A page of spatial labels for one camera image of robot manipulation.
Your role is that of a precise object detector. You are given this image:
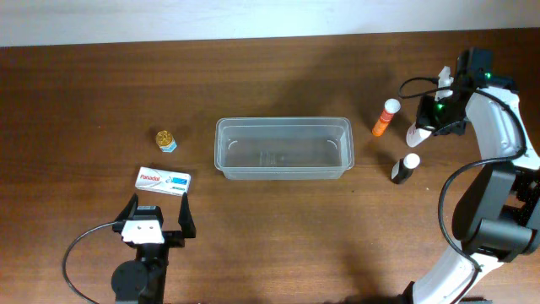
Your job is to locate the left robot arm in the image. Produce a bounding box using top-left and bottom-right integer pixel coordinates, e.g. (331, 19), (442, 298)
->
(111, 193), (197, 304)

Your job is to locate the left black cable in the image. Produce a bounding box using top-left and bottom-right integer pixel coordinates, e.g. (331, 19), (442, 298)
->
(61, 220), (124, 304)

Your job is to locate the dark bottle white cap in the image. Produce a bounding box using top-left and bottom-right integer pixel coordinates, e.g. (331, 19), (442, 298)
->
(391, 153), (420, 184)

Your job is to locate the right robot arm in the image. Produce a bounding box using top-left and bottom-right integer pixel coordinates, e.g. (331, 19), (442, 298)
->
(397, 47), (539, 303)

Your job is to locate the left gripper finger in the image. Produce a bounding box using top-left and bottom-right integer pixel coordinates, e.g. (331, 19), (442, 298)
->
(115, 193), (138, 221)
(178, 193), (197, 238)

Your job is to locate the black cable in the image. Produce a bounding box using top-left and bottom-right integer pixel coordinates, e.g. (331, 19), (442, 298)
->
(397, 76), (528, 304)
(61, 220), (124, 304)

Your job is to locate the gold lid small jar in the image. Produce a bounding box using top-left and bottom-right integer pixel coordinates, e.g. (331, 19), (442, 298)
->
(155, 130), (177, 153)

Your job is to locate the white spray bottle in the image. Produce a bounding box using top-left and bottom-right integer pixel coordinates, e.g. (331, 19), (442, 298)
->
(406, 124), (432, 148)

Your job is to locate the orange tablet tube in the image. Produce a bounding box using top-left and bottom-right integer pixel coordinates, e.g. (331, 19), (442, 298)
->
(371, 99), (401, 137)

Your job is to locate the clear plastic container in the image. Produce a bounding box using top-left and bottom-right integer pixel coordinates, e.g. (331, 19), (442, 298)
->
(214, 117), (354, 181)

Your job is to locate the white Panadol box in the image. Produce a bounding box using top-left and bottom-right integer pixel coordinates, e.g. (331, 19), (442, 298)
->
(135, 167), (192, 196)

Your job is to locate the right black cable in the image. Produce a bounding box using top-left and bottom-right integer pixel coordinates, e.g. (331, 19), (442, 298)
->
(397, 76), (528, 304)

